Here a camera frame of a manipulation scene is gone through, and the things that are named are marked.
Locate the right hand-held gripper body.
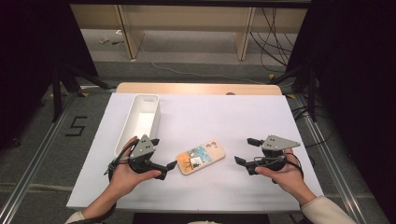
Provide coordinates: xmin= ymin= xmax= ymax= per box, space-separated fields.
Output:
xmin=245 ymin=134 xmax=302 ymax=185

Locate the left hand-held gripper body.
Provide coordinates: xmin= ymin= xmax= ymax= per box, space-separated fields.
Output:
xmin=128 ymin=133 xmax=169 ymax=181

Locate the white plastic storage box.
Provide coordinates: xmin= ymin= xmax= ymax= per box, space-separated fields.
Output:
xmin=114 ymin=93 xmax=162 ymax=159

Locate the person's left hand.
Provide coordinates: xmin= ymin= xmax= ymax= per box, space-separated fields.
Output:
xmin=107 ymin=135 xmax=163 ymax=198

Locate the person's right hand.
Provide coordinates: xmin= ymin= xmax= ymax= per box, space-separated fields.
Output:
xmin=255 ymin=148 xmax=305 ymax=199

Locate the white table mat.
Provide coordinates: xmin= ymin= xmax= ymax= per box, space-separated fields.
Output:
xmin=65 ymin=91 xmax=324 ymax=215

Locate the wooden table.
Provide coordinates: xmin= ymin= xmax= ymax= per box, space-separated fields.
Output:
xmin=116 ymin=81 xmax=283 ymax=96

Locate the black stand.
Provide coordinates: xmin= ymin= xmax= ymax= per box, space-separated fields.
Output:
xmin=270 ymin=63 xmax=319 ymax=123
xmin=50 ymin=62 xmax=110 ymax=123

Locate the black curtain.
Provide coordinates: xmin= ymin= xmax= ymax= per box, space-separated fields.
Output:
xmin=285 ymin=0 xmax=396 ymax=218
xmin=0 ymin=0 xmax=99 ymax=152

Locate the beige wooden shelf unit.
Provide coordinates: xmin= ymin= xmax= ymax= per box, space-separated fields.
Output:
xmin=70 ymin=4 xmax=309 ymax=62

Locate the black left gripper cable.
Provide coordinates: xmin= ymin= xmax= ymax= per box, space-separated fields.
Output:
xmin=69 ymin=139 xmax=140 ymax=224

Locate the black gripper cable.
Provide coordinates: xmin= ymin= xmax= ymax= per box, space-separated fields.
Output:
xmin=69 ymin=139 xmax=140 ymax=224
xmin=253 ymin=151 xmax=305 ymax=181

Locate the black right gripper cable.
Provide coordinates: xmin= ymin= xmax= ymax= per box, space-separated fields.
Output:
xmin=253 ymin=151 xmax=305 ymax=181

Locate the black floor cable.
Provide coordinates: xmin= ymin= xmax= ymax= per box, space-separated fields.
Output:
xmin=291 ymin=105 xmax=332 ymax=149

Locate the bundle of black hanging cables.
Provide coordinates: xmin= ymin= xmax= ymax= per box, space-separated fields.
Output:
xmin=249 ymin=7 xmax=296 ymax=73

